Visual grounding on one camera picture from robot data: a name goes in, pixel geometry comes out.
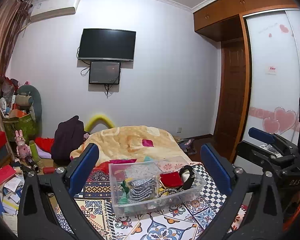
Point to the green storage box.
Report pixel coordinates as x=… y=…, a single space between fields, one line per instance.
x=22 y=127

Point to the grey-green plush toy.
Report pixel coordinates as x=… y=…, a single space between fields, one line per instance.
x=32 y=97

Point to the striped brown curtain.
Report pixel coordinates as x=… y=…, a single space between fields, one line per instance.
x=0 y=55

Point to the patterned bed sheet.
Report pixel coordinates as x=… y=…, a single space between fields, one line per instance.
x=165 y=227

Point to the pink bunny toy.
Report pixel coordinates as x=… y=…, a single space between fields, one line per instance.
x=22 y=145

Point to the red pouch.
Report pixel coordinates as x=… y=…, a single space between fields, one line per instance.
x=172 y=179

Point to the wall-mounted television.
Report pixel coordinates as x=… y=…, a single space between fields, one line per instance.
x=107 y=44

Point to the clear plastic storage box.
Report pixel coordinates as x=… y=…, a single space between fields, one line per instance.
x=152 y=205

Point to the small wall-mounted monitor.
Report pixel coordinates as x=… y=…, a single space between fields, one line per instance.
x=104 y=72

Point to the green cylindrical bottle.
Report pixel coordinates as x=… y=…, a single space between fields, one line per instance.
x=34 y=151

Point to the wooden overhead cabinet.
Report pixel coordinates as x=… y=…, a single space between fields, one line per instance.
x=227 y=12

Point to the pile of clothes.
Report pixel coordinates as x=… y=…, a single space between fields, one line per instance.
x=186 y=145

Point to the pile of household clutter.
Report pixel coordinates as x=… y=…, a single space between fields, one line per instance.
x=8 y=95

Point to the yellow foam pool noodle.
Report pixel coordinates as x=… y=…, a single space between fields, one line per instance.
x=100 y=120

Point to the red book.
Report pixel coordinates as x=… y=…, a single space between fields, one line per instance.
x=3 y=175

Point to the teal cloth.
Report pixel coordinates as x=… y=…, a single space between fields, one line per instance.
x=147 y=159

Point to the grey striped sock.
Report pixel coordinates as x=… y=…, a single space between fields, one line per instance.
x=142 y=188

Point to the magenta cloth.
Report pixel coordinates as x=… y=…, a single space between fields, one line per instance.
x=123 y=161

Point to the white wall outlet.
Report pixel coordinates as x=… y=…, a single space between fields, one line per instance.
x=179 y=130

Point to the red cloth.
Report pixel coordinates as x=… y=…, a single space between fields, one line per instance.
x=45 y=143

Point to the yellow fleece blanket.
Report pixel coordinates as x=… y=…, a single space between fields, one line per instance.
x=130 y=140

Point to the white air conditioner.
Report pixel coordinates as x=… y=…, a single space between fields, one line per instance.
x=53 y=8

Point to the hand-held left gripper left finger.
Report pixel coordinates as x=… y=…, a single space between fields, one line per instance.
x=83 y=171

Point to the red white door sticker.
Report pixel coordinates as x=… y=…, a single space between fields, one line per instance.
x=272 y=70

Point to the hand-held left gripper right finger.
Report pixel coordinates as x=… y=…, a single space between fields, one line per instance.
x=216 y=171

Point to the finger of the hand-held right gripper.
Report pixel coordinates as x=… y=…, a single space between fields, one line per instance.
x=260 y=156
x=261 y=135

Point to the pile of papers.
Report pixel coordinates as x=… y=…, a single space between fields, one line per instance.
x=10 y=197

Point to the black flashlight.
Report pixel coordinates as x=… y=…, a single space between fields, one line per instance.
x=33 y=164

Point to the wooden door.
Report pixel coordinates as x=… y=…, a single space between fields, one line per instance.
x=231 y=92

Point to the dark purple coat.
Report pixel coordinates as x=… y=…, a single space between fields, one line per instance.
x=67 y=140

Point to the black and white sock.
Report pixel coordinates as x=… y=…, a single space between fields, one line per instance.
x=187 y=177

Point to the white sliding wardrobe door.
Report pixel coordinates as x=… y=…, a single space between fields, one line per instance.
x=272 y=92

